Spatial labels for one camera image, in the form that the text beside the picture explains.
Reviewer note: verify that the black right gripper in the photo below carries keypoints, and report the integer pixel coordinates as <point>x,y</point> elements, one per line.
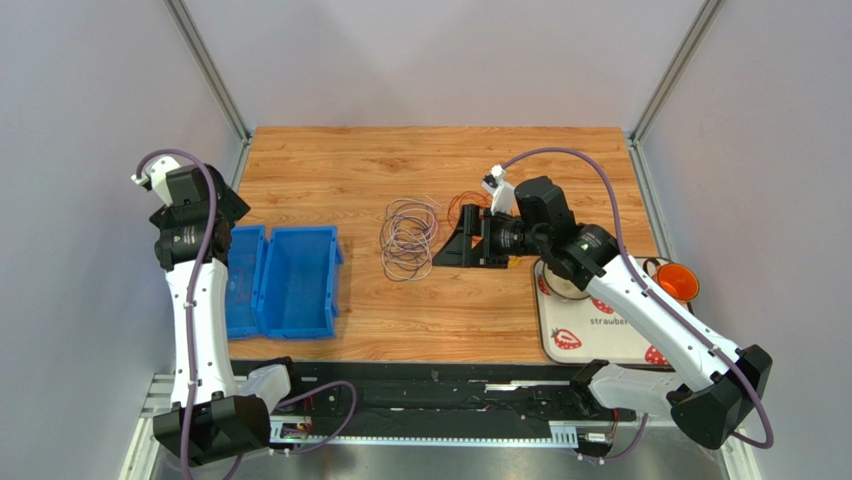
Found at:
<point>480,236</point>

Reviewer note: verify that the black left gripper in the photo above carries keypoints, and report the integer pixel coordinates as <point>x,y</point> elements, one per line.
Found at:
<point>231,207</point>

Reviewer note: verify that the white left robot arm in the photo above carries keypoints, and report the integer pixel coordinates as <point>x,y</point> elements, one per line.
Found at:
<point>211,417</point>

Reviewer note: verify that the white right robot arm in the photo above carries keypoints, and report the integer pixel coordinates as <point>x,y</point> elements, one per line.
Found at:
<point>714,383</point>

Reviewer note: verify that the blue plastic bin left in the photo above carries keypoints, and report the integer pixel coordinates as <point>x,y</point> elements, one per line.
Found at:
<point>246,259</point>

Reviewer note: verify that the blue plastic bin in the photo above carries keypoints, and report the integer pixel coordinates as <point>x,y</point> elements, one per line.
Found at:
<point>298,299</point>
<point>246,259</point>

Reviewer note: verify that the beige bowl black rim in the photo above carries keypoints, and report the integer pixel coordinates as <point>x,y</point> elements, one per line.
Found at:
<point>561,287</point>

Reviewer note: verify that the strawberry print tray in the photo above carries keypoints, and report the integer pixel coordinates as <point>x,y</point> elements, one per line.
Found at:
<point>577,331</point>

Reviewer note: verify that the blue plastic bin right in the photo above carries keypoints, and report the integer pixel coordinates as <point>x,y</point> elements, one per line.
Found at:
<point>298,299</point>

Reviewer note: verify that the orange plastic cup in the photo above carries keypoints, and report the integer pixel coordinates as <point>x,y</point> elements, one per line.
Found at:
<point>678,281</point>

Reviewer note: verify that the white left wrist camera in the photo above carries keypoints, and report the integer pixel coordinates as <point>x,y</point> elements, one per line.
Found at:
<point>154,177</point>

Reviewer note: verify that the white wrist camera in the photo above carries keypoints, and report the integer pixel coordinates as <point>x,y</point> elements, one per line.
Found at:
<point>154,177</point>
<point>500,190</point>

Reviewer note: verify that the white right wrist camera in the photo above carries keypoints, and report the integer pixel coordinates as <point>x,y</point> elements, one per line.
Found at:
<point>500,190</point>

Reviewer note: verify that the aluminium frame post left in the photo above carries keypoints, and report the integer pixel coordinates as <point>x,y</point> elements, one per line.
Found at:
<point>193,38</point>

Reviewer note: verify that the aluminium frame post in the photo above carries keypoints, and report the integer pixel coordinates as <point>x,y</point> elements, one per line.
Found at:
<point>193,38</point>
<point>698,29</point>

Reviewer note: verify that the slotted white cable duct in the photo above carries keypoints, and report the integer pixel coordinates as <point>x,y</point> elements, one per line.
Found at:
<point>554,435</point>

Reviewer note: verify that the aluminium frame post right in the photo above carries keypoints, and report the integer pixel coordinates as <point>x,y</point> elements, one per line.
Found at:
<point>698,29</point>

